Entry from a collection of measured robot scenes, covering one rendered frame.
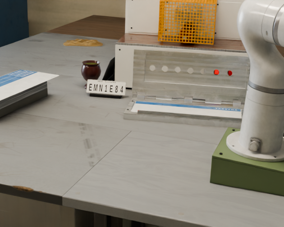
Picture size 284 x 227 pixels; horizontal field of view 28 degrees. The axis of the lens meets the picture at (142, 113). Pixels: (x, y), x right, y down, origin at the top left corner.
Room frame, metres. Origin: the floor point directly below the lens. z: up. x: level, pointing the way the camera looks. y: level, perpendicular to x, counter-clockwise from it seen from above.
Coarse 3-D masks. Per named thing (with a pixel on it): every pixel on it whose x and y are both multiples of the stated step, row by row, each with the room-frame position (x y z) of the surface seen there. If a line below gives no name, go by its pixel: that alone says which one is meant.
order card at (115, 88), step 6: (90, 84) 2.20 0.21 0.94; (96, 84) 2.20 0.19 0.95; (102, 84) 2.19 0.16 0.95; (108, 84) 2.19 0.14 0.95; (114, 84) 2.19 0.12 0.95; (120, 84) 2.19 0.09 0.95; (90, 90) 2.19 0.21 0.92; (96, 90) 2.19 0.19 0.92; (102, 90) 2.18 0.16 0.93; (108, 90) 2.18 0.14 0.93; (114, 90) 2.18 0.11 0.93; (120, 90) 2.18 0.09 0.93
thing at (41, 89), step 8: (16, 72) 2.18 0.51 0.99; (32, 88) 2.08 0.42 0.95; (40, 88) 2.12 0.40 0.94; (16, 96) 1.99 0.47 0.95; (24, 96) 2.03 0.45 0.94; (32, 96) 2.08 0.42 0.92; (40, 96) 2.12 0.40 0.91; (0, 104) 1.90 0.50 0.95; (8, 104) 1.94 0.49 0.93; (16, 104) 1.98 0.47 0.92; (24, 104) 2.03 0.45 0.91; (0, 112) 1.90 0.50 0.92; (8, 112) 1.94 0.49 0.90
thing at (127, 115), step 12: (144, 96) 2.09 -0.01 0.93; (240, 108) 2.02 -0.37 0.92; (144, 120) 1.91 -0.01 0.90; (156, 120) 1.90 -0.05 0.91; (168, 120) 1.90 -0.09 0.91; (180, 120) 1.89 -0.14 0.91; (192, 120) 1.89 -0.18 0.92; (204, 120) 1.88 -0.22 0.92; (216, 120) 1.88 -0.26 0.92; (228, 120) 1.88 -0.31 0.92
